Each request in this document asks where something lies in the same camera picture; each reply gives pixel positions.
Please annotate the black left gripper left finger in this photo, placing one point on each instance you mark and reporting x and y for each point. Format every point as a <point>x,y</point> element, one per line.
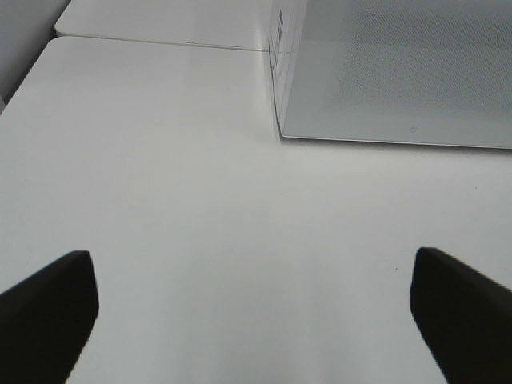
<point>47,319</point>

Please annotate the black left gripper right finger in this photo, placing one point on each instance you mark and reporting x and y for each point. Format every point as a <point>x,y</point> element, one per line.
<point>464,318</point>

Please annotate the white microwave door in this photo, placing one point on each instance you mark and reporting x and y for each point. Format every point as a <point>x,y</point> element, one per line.
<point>415,72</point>

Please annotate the white microwave oven body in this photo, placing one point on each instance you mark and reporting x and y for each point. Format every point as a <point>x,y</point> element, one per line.
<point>283,39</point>

